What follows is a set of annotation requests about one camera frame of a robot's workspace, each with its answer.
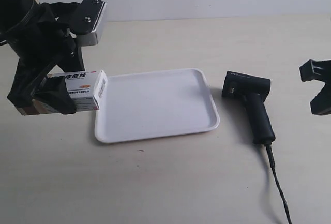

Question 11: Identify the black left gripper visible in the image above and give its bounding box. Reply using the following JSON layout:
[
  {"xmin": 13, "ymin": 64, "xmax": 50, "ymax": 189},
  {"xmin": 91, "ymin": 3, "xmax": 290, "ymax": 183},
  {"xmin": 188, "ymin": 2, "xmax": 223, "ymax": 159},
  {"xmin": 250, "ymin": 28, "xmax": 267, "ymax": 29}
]
[{"xmin": 6, "ymin": 22, "xmax": 85, "ymax": 115}]

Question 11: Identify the white red medicine box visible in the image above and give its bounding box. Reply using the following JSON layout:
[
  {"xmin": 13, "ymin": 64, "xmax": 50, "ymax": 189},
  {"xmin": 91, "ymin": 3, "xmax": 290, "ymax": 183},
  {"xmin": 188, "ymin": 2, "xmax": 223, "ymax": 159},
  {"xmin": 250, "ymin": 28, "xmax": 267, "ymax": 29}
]
[{"xmin": 15, "ymin": 70, "xmax": 108, "ymax": 115}]

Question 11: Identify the black handheld barcode scanner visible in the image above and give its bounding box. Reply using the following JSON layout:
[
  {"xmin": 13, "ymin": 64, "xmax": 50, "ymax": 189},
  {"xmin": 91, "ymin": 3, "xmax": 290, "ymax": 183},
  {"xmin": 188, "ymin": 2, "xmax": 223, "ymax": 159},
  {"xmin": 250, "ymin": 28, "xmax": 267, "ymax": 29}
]
[{"xmin": 222, "ymin": 71, "xmax": 276, "ymax": 146}]

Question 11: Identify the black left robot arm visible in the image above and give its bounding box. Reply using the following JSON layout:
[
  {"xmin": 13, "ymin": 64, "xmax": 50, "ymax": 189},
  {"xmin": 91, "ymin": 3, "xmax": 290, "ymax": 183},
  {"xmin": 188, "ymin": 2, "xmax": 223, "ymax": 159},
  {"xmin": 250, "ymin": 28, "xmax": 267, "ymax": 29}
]
[{"xmin": 1, "ymin": 0, "xmax": 85, "ymax": 115}]

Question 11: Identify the white plastic tray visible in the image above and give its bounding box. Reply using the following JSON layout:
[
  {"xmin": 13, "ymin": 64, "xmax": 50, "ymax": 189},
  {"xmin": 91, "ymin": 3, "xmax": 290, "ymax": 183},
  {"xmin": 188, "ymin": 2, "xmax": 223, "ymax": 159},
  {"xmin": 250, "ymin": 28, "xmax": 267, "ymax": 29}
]
[{"xmin": 95, "ymin": 68, "xmax": 220, "ymax": 144}]

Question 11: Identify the black scanner cable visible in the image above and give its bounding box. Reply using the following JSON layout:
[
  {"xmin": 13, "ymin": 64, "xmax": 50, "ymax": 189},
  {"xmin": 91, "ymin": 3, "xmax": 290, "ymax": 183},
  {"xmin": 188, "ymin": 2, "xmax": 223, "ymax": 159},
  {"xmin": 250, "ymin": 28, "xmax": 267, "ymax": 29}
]
[{"xmin": 263, "ymin": 142, "xmax": 293, "ymax": 224}]

